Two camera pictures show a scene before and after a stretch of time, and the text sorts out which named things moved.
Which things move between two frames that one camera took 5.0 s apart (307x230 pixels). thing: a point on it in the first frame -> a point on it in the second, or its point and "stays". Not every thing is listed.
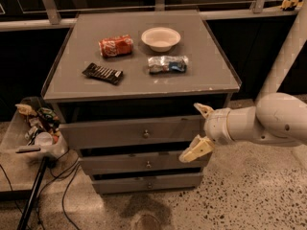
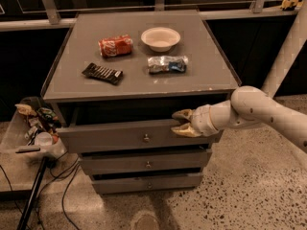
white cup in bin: (43, 139) stays
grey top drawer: (142, 132) stays
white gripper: (216, 126) -> (201, 120)
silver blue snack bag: (168, 64) stays
